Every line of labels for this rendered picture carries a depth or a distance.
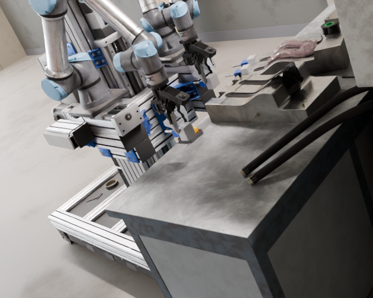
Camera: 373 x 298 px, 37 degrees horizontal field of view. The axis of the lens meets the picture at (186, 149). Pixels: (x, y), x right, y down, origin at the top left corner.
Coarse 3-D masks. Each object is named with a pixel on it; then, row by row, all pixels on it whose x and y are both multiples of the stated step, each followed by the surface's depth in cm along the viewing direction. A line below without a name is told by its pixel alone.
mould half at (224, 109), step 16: (304, 64) 224; (240, 80) 245; (304, 80) 224; (320, 80) 220; (336, 80) 218; (224, 96) 236; (256, 96) 215; (272, 96) 210; (288, 96) 216; (304, 96) 213; (320, 96) 210; (208, 112) 239; (224, 112) 232; (240, 112) 226; (256, 112) 220; (272, 112) 215; (288, 112) 210; (304, 112) 205
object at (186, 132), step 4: (184, 124) 210; (188, 124) 209; (180, 128) 208; (184, 128) 207; (188, 128) 209; (192, 128) 211; (168, 132) 217; (172, 132) 213; (180, 132) 209; (184, 132) 208; (188, 132) 209; (192, 132) 211; (176, 136) 212; (180, 136) 210; (184, 136) 209; (188, 136) 209; (192, 136) 211; (184, 140) 210; (188, 140) 209
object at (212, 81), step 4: (208, 76) 245; (212, 76) 244; (216, 76) 246; (200, 80) 249; (208, 80) 244; (212, 80) 244; (216, 80) 246; (200, 84) 249; (204, 84) 247; (208, 84) 245; (212, 84) 244; (216, 84) 246; (208, 88) 247; (212, 88) 245
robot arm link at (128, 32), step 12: (84, 0) 212; (96, 0) 210; (108, 0) 212; (96, 12) 213; (108, 12) 210; (120, 12) 211; (120, 24) 210; (132, 24) 211; (132, 36) 210; (144, 36) 210; (156, 36) 213; (156, 48) 212
